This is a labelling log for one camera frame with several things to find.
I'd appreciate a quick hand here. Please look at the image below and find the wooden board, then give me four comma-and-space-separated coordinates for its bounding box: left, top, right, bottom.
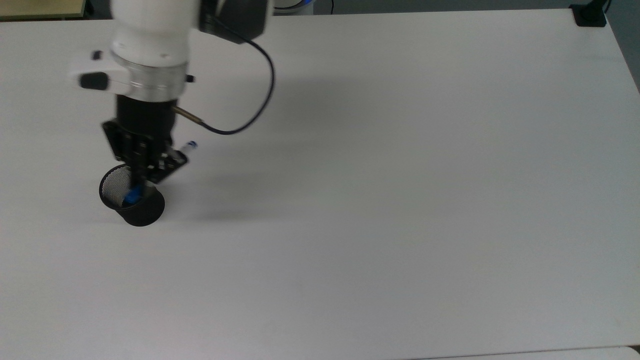
0, 0, 87, 21

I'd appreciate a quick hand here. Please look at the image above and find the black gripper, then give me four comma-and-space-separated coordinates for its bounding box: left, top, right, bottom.
101, 93, 189, 197

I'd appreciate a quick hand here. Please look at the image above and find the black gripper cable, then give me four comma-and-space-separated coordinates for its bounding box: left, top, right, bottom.
172, 20, 276, 136

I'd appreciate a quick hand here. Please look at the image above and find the black mesh pen cup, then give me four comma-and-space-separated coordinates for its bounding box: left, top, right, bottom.
98, 163, 166, 228

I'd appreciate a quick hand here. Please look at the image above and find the white robot base blue ring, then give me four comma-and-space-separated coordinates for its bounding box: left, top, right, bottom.
272, 0, 317, 16

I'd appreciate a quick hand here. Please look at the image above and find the blue white marker pen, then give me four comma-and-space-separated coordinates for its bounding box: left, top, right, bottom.
123, 140, 199, 206

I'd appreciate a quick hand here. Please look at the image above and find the black table clamp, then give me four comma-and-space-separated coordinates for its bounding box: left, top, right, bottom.
570, 0, 612, 28

